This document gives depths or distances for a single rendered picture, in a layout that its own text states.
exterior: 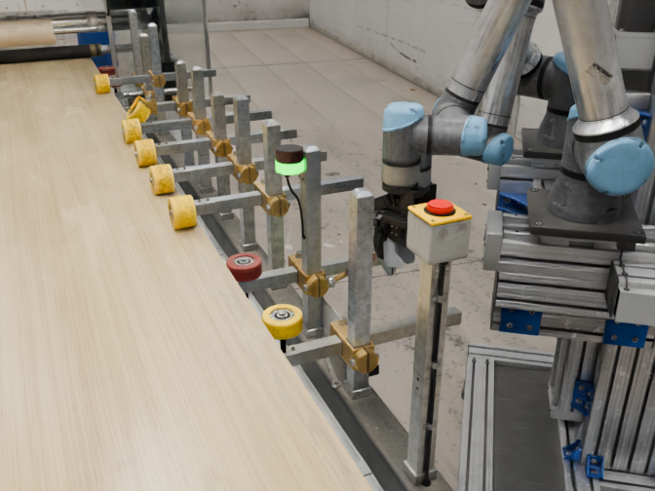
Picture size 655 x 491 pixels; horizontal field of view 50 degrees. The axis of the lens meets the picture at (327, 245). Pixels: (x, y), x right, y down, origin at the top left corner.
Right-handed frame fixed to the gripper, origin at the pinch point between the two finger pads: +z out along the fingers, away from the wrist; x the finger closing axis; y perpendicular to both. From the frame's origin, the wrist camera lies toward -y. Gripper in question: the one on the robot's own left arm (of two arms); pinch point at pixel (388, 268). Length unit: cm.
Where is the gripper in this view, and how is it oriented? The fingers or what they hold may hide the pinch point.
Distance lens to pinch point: 148.0
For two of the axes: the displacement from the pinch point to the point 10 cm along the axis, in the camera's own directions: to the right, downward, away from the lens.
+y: 6.9, 3.2, -6.5
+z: 0.0, 9.0, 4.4
